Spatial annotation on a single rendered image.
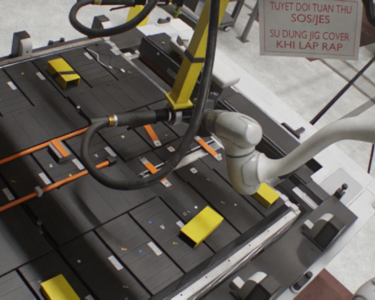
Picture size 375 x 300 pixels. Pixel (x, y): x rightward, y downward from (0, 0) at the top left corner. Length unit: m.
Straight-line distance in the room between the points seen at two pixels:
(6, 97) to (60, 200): 0.54
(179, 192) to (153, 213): 0.15
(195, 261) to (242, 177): 0.32
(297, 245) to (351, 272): 1.44
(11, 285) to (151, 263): 0.43
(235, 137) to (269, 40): 0.34
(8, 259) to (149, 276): 0.42
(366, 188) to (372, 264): 1.09
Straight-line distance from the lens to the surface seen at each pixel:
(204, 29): 1.57
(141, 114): 1.71
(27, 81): 2.02
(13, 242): 1.45
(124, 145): 1.81
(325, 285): 3.17
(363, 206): 2.43
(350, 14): 1.56
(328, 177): 2.43
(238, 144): 1.55
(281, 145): 1.97
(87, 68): 2.15
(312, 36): 1.59
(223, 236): 1.65
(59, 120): 1.84
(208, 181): 1.80
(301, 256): 1.94
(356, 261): 3.47
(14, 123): 1.80
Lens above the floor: 2.21
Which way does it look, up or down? 39 degrees down
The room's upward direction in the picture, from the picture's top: 24 degrees clockwise
